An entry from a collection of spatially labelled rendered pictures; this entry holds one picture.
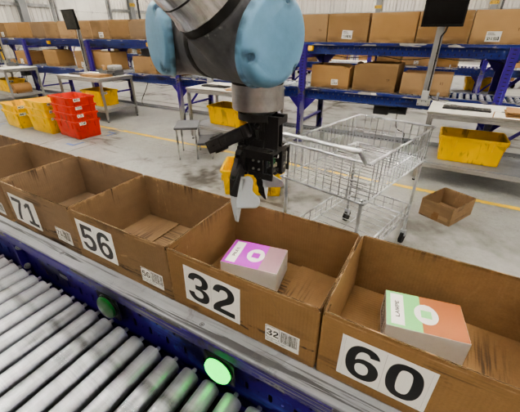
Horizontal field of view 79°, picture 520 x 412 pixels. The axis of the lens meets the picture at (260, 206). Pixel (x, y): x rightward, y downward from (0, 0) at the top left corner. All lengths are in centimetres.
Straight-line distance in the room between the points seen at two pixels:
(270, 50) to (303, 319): 49
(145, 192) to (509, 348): 114
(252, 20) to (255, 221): 71
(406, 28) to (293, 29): 465
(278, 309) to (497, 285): 48
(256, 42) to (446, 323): 68
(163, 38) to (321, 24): 486
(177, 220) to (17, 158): 93
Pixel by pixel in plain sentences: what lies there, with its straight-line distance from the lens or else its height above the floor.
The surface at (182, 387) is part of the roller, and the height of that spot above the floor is 75.
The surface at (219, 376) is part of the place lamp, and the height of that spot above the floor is 81.
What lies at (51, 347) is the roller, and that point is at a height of 74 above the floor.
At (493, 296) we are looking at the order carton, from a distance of 89.
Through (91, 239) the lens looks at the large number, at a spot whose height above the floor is 97.
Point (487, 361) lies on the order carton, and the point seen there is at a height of 89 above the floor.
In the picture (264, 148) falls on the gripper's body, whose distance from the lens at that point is 58.
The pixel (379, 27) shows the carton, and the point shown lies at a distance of 505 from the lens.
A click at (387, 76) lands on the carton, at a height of 100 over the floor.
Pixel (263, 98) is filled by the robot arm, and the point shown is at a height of 141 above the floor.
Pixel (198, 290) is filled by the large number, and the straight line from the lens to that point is 80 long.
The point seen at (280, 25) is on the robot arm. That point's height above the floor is 150.
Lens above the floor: 150
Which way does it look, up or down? 29 degrees down
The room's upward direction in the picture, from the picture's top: straight up
